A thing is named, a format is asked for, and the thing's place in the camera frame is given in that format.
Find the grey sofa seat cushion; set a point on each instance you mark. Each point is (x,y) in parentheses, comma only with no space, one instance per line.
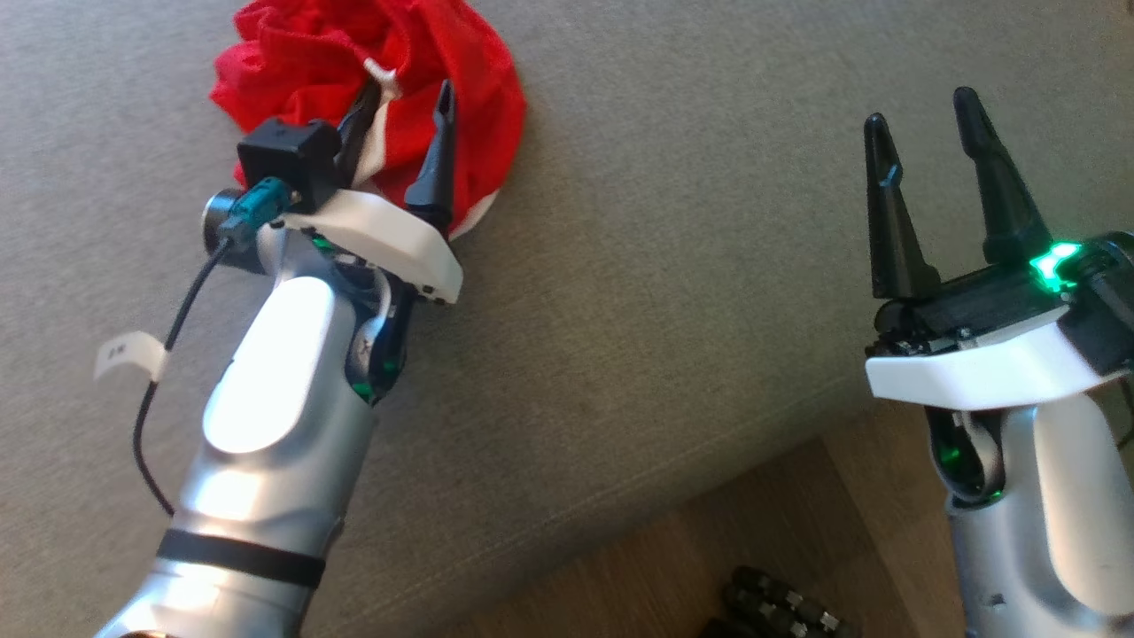
(664,266)

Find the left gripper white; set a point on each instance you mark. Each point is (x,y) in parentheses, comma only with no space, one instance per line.
(390,232)

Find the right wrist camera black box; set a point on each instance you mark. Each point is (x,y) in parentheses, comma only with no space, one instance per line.
(1103,301)

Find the red basketball jersey white sleeves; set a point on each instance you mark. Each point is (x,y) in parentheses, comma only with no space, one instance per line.
(292,53)

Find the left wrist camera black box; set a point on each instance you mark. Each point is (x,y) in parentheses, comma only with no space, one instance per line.
(288,159)

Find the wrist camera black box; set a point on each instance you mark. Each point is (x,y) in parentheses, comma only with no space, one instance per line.
(288,159)
(1103,301)

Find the right robot arm silver white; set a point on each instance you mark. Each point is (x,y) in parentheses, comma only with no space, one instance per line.
(1063,532)

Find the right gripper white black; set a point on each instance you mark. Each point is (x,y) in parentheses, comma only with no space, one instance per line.
(974,354)

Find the left robot arm silver white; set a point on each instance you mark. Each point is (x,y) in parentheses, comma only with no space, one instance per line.
(266,425)

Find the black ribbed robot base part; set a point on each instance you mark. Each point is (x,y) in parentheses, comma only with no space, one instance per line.
(780,607)

